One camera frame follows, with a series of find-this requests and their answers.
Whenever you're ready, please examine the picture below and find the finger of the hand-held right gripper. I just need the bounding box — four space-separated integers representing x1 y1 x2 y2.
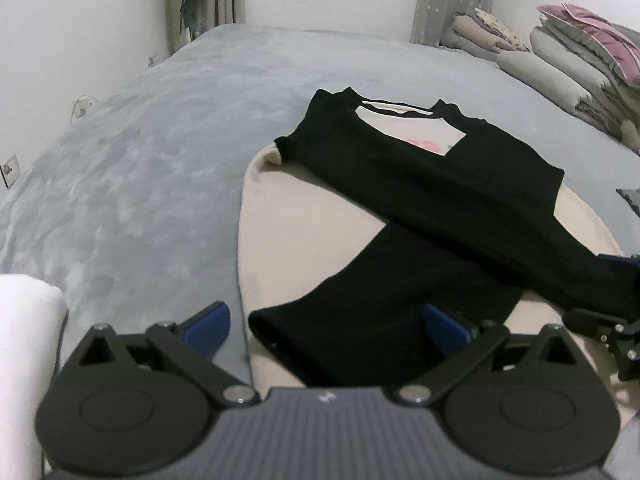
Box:
595 252 640 286
562 306 640 382

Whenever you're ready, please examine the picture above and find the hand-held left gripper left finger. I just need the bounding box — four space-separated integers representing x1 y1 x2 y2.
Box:
72 301 261 407

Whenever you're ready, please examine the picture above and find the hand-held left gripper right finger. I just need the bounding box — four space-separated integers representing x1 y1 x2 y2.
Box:
392 302 577 407

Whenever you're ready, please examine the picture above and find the cream sweatshirt with black sleeves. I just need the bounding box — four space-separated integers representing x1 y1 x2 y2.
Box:
235 87 640 411

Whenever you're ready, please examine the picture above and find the dark grey cloth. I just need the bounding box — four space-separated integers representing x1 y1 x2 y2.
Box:
616 187 640 222

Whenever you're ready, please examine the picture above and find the grey-blue bed blanket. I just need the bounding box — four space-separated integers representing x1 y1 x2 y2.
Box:
0 22 640 480

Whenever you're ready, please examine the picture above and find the folded grey quilt stack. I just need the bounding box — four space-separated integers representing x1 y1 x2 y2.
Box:
529 24 640 137

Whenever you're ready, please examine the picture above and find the white cloth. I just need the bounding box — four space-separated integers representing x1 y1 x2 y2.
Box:
0 274 69 480

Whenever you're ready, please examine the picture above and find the rolled grey quilt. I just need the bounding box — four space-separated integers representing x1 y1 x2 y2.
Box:
497 50 603 122

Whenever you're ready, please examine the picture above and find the pink pillow with piping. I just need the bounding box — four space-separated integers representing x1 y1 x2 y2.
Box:
536 2 640 87

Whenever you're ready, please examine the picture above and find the folded grey blanket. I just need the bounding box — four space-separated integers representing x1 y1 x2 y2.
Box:
439 25 501 62

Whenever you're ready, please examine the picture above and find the grey hanging garment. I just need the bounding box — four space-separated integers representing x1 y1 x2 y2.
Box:
179 0 207 47

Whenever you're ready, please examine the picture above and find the wall socket with plug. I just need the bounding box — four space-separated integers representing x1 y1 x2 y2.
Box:
70 93 99 122

